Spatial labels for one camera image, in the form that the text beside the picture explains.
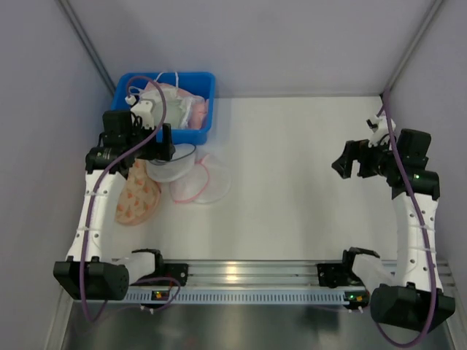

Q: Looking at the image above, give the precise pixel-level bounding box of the pink bra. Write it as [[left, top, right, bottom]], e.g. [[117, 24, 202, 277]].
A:
[[188, 100, 209, 130]]

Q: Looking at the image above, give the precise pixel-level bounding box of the pink-trimmed mesh laundry bag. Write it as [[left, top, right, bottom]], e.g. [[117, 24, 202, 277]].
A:
[[169, 153, 232, 204]]

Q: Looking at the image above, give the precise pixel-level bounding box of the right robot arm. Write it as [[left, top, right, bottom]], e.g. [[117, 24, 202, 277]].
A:
[[331, 129, 455, 332]]

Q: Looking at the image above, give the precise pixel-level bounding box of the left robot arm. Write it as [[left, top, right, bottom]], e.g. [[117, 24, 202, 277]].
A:
[[53, 110, 175, 300]]

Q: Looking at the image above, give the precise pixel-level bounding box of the blue-trimmed mesh laundry bag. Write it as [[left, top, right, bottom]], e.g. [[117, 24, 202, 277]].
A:
[[146, 144, 197, 183]]

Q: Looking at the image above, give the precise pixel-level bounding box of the green mesh laundry bag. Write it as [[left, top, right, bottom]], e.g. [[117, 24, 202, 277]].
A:
[[153, 88, 205, 129]]

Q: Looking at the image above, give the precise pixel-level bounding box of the white bra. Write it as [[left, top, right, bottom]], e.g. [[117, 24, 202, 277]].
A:
[[125, 72, 183, 108]]

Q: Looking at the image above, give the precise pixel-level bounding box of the blue plastic bin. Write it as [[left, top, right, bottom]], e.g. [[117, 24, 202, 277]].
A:
[[110, 71, 217, 145]]

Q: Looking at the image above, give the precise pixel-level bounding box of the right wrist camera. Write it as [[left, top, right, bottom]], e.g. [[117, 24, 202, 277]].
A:
[[366, 112, 390, 148]]

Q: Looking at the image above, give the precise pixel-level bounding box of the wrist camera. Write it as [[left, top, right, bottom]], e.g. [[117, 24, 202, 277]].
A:
[[125, 95, 155, 130], [366, 112, 390, 148]]

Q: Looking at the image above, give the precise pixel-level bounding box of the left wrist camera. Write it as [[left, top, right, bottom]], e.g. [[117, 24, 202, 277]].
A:
[[125, 95, 155, 130]]

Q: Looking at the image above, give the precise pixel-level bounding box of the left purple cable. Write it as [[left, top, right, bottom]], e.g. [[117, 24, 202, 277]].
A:
[[80, 75, 181, 323]]

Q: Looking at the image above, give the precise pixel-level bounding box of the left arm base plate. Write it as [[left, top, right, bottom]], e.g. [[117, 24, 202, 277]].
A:
[[154, 262, 189, 286]]

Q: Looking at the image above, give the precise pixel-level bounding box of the aluminium mounting rail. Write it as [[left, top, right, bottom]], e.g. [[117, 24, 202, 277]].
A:
[[112, 259, 456, 289]]

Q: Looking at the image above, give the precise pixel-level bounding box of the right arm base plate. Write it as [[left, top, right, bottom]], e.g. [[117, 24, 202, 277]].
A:
[[317, 262, 363, 289]]

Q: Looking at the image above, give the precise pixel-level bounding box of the slotted cable duct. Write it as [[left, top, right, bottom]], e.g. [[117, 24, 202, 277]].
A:
[[121, 286, 367, 306]]

